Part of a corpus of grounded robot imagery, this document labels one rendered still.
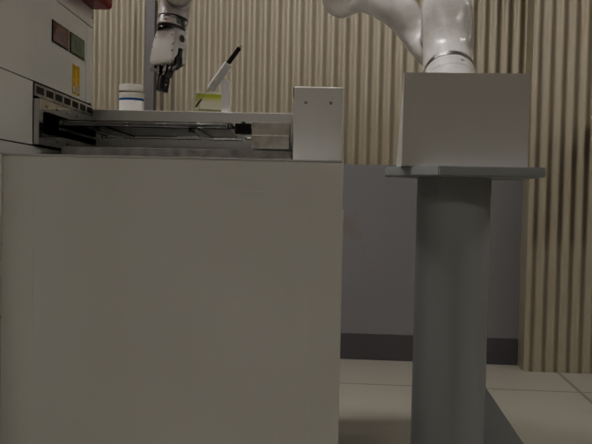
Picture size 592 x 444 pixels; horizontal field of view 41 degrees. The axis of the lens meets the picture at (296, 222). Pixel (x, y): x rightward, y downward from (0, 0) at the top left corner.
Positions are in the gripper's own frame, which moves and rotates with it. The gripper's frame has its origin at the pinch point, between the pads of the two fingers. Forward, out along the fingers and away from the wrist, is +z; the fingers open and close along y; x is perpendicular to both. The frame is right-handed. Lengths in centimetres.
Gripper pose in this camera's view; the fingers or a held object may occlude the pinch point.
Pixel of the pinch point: (162, 84)
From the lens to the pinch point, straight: 223.6
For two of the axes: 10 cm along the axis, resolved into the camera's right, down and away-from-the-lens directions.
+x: -6.2, -1.8, -7.6
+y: -7.7, -0.3, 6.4
